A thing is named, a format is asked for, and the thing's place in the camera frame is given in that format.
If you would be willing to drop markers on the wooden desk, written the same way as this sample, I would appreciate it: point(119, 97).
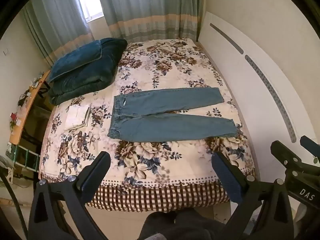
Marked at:
point(25, 110)

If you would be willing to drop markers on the floral bed sheet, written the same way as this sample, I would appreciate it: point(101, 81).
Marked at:
point(150, 75)

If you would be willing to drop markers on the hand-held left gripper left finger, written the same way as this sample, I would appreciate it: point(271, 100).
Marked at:
point(91, 185)

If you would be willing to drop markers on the white headboard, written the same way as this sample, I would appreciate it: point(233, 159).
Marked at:
point(237, 80)

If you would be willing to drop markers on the blue jeans pants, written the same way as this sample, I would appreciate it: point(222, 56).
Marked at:
point(175, 127)

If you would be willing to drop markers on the window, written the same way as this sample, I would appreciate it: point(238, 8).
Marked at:
point(91, 2)

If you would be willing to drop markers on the teal striped curtain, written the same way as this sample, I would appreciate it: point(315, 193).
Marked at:
point(150, 7)
point(57, 17)

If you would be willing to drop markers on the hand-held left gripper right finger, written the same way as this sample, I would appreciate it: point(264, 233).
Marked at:
point(225, 177)

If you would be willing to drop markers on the white folded cloth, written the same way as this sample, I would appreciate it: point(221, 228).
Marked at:
point(76, 117)

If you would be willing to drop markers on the person's dark trouser legs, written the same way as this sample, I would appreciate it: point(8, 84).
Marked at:
point(180, 225)

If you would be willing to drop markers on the dark teal pillow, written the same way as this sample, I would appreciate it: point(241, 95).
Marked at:
point(75, 60)

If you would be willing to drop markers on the teal metal frame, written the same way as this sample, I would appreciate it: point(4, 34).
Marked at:
point(26, 160)

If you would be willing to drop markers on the dark teal folded quilt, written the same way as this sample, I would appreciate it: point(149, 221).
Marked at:
point(95, 80)

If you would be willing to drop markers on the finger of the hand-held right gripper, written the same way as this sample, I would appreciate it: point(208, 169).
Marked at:
point(285, 153)
point(311, 143)

